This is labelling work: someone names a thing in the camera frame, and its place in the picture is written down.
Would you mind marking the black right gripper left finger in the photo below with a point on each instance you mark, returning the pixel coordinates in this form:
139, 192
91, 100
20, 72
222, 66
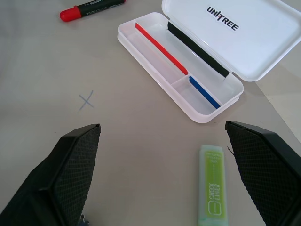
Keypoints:
58, 179

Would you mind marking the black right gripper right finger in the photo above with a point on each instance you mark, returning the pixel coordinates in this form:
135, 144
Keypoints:
263, 171

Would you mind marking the white plastic pencil case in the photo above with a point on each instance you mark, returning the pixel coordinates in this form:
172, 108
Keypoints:
207, 54

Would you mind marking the green check liner box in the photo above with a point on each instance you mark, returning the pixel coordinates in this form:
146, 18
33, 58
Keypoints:
213, 186

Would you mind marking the black marker with red cap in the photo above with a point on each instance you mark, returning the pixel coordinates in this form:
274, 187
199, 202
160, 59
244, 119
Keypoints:
90, 9

